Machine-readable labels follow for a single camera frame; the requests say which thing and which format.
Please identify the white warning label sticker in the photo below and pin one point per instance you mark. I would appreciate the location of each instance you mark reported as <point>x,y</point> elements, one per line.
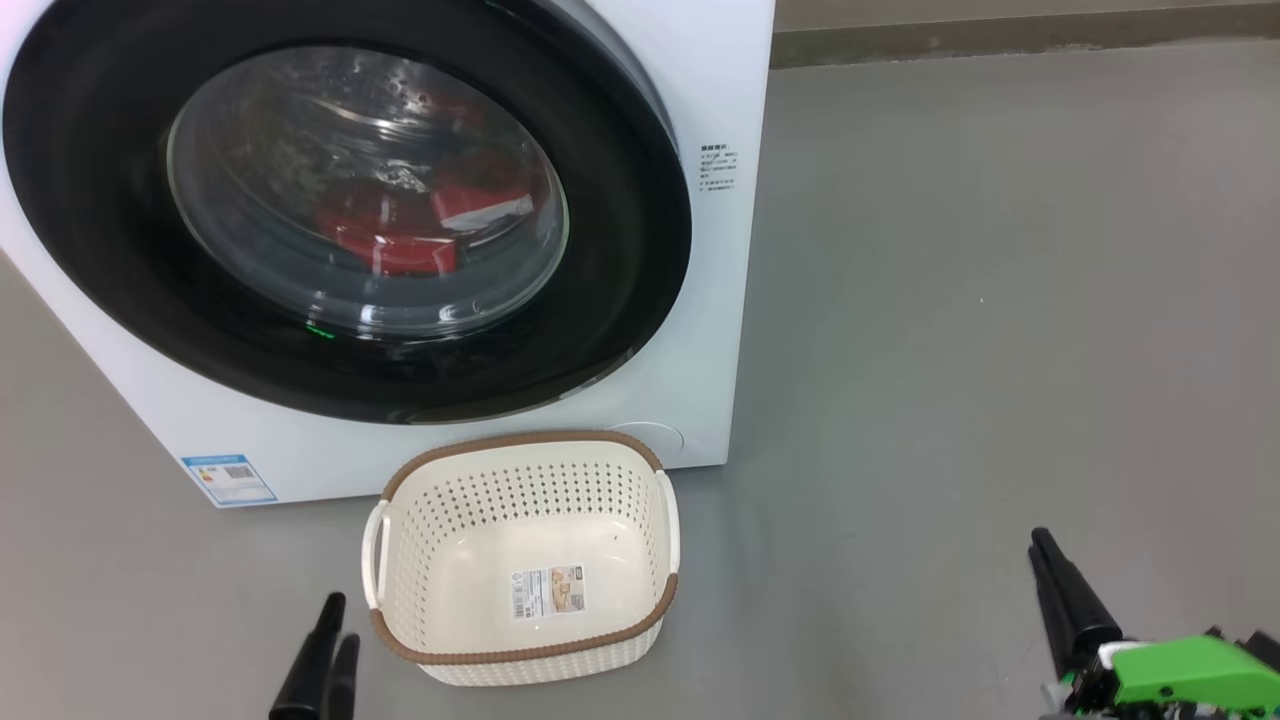
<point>548,592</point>

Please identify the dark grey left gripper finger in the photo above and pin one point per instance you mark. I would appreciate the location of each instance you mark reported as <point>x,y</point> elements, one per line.
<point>305,680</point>
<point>343,690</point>

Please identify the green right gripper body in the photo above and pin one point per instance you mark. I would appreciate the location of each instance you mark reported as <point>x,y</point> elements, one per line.
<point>1190,675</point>

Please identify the white front-load washing machine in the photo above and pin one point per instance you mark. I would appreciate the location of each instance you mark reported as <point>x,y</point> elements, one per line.
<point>690,80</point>

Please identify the red and white garment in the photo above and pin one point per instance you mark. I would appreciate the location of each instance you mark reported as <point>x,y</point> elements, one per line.
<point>400,240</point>

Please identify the cream basket with brown rim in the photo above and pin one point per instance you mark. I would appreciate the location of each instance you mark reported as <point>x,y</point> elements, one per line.
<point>520,655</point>

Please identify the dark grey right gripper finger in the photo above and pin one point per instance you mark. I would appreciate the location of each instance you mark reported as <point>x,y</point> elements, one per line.
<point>1085,610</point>
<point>1055,630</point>

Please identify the black-rimmed glass washer door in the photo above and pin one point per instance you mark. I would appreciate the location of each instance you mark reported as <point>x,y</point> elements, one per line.
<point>90,200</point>

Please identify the blue energy label sticker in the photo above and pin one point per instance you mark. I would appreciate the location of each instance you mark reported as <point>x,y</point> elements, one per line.
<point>230,482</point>

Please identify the round white filter cover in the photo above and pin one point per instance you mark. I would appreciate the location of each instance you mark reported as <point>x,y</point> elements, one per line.
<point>655,440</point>

